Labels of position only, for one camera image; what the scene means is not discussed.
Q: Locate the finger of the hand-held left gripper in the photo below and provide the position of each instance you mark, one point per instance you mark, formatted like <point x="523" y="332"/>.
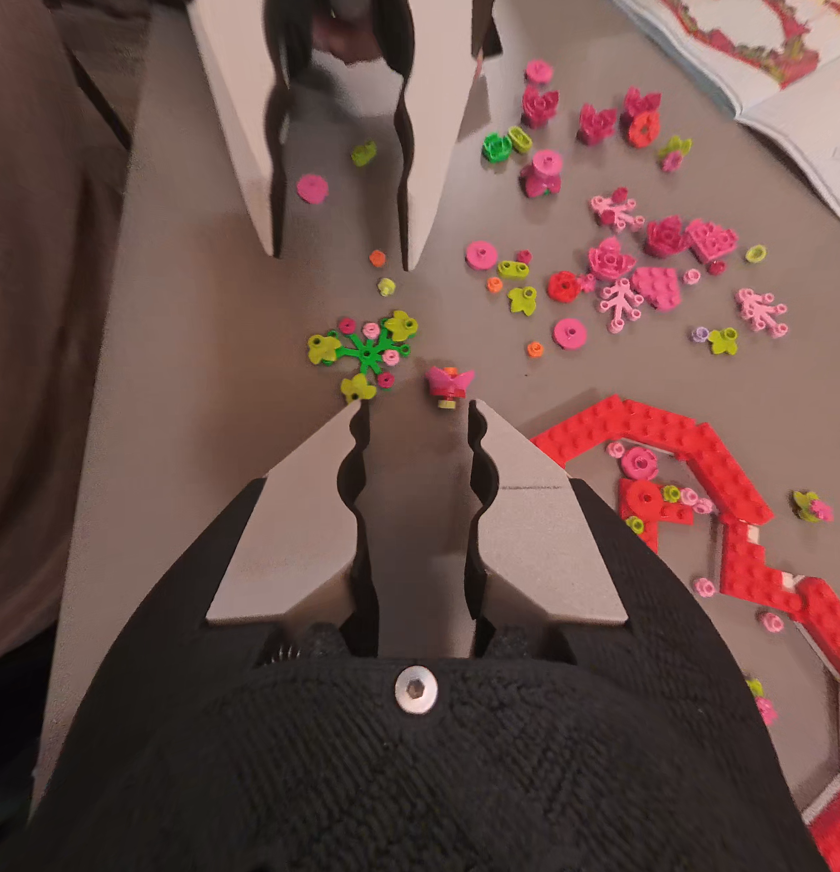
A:
<point x="447" y="82"/>
<point x="236" y="82"/>

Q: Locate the lime two-hole lego plate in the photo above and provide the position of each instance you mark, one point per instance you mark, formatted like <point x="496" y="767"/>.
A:
<point x="513" y="269"/>

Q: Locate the magenta lego rose cluster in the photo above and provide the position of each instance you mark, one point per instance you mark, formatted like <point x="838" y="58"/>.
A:
<point x="597" y="122"/>

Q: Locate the pink lego disc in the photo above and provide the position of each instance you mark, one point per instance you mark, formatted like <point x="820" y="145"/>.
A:
<point x="548" y="161"/>
<point x="563" y="338"/>
<point x="539" y="71"/>
<point x="312" y="187"/>
<point x="475" y="259"/>

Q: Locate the pink tulip with orange stud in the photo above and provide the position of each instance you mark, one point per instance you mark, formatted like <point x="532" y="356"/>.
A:
<point x="449" y="381"/>

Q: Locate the green round lego piece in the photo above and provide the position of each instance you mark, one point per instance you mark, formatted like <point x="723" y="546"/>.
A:
<point x="491" y="150"/>

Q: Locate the green stem lego flower bunch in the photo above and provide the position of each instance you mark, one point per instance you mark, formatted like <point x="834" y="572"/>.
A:
<point x="365" y="352"/>

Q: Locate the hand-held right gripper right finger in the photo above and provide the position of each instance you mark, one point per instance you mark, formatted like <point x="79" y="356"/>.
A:
<point x="549" y="552"/>

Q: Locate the lime lego piece with holes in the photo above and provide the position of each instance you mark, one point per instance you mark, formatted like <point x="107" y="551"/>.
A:
<point x="520" y="138"/>

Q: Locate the red round lego piece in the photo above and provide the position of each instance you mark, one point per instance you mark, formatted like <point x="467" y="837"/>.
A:
<point x="563" y="286"/>
<point x="643" y="129"/>

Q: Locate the pink lego heart plate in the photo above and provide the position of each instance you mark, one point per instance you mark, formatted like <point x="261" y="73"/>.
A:
<point x="711" y="240"/>
<point x="658" y="287"/>

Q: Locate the lime leaf with pink flower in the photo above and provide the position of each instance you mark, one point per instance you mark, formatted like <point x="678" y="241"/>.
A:
<point x="760" y="702"/>
<point x="809" y="507"/>

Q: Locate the plain pink lego branch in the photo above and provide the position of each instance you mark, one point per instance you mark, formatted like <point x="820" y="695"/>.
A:
<point x="621" y="304"/>
<point x="762" y="312"/>

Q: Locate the lego instruction booklet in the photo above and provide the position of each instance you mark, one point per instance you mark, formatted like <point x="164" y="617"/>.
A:
<point x="801" y="122"/>

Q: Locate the red lego heart frame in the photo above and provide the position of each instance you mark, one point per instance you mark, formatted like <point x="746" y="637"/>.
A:
<point x="733" y="477"/>

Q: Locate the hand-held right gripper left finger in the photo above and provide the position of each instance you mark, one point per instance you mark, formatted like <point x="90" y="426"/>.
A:
<point x="290" y="545"/>

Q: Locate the dark pink lego rose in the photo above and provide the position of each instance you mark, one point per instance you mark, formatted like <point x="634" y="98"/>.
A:
<point x="665" y="236"/>

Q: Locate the lime lego leaf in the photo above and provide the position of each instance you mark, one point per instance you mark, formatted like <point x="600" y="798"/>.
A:
<point x="723" y="340"/>
<point x="522" y="300"/>
<point x="677" y="145"/>

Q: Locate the pink branch with magenta studs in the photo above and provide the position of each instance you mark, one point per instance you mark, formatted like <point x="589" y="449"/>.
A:
<point x="617" y="208"/>

